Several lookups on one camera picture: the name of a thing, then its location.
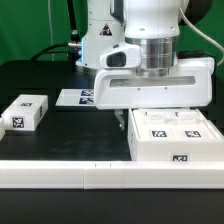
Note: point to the white cabinet body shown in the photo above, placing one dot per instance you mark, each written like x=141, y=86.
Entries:
x=172, y=148

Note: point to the white marker base plate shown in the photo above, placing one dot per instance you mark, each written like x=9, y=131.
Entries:
x=76, y=97

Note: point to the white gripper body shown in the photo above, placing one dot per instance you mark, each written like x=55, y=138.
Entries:
x=188, y=84

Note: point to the white left fence stub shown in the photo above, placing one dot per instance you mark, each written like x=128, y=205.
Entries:
x=2, y=128

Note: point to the white front fence rail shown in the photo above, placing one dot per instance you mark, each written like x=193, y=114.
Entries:
x=111, y=175

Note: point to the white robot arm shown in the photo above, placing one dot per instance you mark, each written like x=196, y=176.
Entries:
x=131, y=46

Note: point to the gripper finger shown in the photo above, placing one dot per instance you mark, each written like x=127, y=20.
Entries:
x=120, y=117

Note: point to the white cabinet top block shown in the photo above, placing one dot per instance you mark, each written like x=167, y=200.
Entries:
x=25, y=112

